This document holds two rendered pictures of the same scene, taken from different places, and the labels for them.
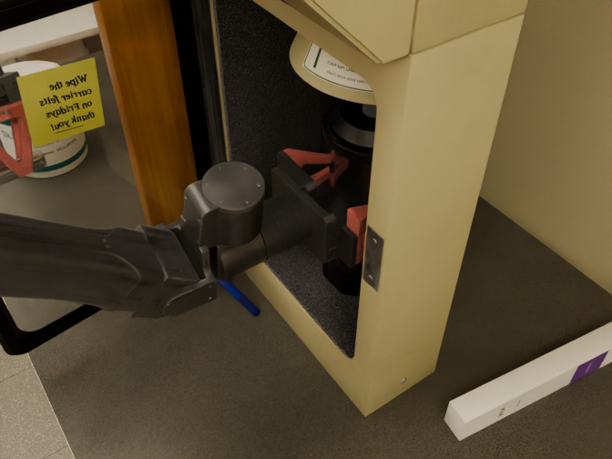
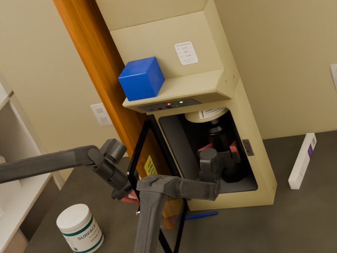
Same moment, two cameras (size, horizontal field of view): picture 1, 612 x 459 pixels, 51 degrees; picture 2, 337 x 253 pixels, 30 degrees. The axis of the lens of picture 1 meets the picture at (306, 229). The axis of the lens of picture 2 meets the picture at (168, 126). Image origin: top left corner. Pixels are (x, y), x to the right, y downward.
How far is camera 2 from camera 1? 1.59 m
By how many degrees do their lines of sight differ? 25
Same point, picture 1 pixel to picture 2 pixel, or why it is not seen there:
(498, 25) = (238, 81)
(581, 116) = (250, 94)
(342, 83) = (212, 115)
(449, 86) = (239, 97)
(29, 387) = not seen: outside the picture
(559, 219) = (268, 128)
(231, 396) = (236, 230)
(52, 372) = not seen: outside the picture
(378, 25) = (228, 92)
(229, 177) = (205, 153)
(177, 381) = (218, 240)
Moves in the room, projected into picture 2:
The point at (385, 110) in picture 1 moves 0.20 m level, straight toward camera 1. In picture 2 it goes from (232, 109) to (270, 128)
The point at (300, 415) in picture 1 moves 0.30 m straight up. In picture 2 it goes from (258, 218) to (232, 150)
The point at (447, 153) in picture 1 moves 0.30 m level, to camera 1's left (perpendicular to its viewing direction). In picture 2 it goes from (245, 111) to (180, 164)
